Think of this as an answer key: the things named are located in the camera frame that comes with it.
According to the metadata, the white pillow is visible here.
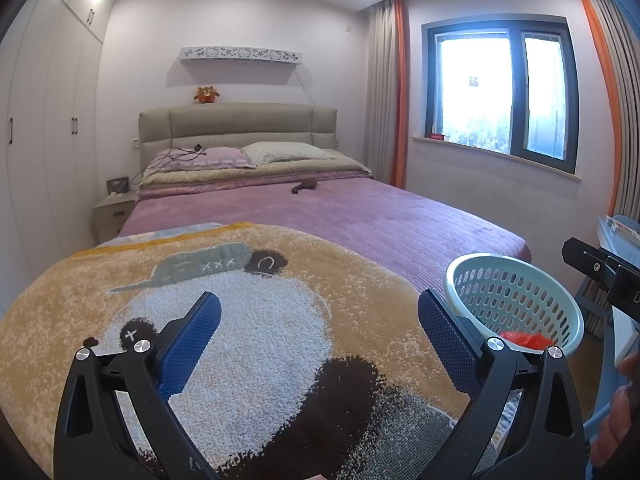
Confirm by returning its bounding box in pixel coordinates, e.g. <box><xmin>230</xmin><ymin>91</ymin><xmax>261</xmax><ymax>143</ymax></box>
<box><xmin>240</xmin><ymin>141</ymin><xmax>339</xmax><ymax>165</ymax></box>

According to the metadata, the red garment in basket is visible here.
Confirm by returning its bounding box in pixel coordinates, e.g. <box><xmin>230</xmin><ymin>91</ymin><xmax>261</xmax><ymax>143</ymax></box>
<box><xmin>500</xmin><ymin>330</ymin><xmax>554</xmax><ymax>352</ymax></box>

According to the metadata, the window sill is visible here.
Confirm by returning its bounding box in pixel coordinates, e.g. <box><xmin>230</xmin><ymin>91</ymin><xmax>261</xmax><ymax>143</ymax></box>
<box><xmin>410</xmin><ymin>134</ymin><xmax>584</xmax><ymax>187</ymax></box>

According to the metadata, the beige padded headboard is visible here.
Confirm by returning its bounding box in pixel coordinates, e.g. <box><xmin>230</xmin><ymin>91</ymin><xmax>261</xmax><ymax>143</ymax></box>
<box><xmin>138</xmin><ymin>102</ymin><xmax>340</xmax><ymax>172</ymax></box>

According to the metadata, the white rack with books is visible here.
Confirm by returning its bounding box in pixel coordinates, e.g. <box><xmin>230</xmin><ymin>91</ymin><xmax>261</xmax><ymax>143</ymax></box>
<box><xmin>596</xmin><ymin>213</ymin><xmax>640</xmax><ymax>257</ymax></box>

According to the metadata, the bed with purple cover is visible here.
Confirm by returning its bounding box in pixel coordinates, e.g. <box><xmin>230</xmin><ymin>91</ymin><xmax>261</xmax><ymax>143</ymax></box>
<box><xmin>119</xmin><ymin>177</ymin><xmax>532</xmax><ymax>293</ymax></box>

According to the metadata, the beige and orange curtain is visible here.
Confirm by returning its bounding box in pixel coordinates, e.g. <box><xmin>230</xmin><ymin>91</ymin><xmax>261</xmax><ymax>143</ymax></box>
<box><xmin>366</xmin><ymin>0</ymin><xmax>412</xmax><ymax>192</ymax></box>
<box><xmin>575</xmin><ymin>0</ymin><xmax>640</xmax><ymax>223</ymax></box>

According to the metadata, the light green plastic basket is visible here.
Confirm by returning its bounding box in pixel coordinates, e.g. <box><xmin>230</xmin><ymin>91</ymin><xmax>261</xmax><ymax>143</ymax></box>
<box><xmin>444</xmin><ymin>254</ymin><xmax>585</xmax><ymax>366</ymax></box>

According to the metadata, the beige folded quilt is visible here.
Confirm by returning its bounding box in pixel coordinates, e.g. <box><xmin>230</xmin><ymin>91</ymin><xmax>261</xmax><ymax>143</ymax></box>
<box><xmin>136</xmin><ymin>152</ymin><xmax>376</xmax><ymax>197</ymax></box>

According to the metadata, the pink pillow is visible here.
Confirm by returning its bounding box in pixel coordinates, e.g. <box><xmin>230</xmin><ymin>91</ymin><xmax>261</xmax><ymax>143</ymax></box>
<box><xmin>154</xmin><ymin>146</ymin><xmax>257</xmax><ymax>171</ymax></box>

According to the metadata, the printed bear blanket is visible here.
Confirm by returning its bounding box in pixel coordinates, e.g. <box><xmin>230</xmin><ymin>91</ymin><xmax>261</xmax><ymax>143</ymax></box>
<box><xmin>0</xmin><ymin>221</ymin><xmax>501</xmax><ymax>480</ymax></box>

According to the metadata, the beige nightstand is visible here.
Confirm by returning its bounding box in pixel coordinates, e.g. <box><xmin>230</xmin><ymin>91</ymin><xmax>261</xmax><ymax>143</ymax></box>
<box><xmin>93</xmin><ymin>192</ymin><xmax>139</xmax><ymax>247</ymax></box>

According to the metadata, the dark framed window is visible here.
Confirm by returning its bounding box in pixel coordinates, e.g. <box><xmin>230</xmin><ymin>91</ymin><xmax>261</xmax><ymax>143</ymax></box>
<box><xmin>421</xmin><ymin>15</ymin><xmax>577</xmax><ymax>172</ymax></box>

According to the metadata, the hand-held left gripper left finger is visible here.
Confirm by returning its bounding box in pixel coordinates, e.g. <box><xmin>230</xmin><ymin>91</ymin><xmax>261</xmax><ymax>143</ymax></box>
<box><xmin>52</xmin><ymin>290</ymin><xmax>223</xmax><ymax>480</ymax></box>

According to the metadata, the white wall shelf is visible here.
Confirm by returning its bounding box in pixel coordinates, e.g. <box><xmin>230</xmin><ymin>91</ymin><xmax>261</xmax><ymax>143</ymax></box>
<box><xmin>180</xmin><ymin>46</ymin><xmax>305</xmax><ymax>68</ymax></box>

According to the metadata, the black cable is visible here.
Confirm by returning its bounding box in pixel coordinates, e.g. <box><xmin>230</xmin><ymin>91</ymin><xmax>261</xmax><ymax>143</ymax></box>
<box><xmin>131</xmin><ymin>143</ymin><xmax>209</xmax><ymax>184</ymax></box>

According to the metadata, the white wardrobe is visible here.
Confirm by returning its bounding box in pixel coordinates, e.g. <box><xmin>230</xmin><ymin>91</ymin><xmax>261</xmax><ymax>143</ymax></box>
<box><xmin>0</xmin><ymin>0</ymin><xmax>117</xmax><ymax>321</ymax></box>

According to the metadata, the person's right hand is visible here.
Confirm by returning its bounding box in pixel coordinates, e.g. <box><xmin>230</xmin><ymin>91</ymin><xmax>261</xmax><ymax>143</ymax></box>
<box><xmin>590</xmin><ymin>354</ymin><xmax>640</xmax><ymax>468</ymax></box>

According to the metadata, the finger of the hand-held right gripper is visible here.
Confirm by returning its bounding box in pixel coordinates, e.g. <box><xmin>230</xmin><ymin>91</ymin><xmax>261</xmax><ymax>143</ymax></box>
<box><xmin>561</xmin><ymin>237</ymin><xmax>640</xmax><ymax>311</ymax></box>

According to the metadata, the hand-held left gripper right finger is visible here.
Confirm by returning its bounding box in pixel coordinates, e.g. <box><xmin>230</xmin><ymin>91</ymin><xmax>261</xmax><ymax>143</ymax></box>
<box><xmin>417</xmin><ymin>287</ymin><xmax>588</xmax><ymax>480</ymax></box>

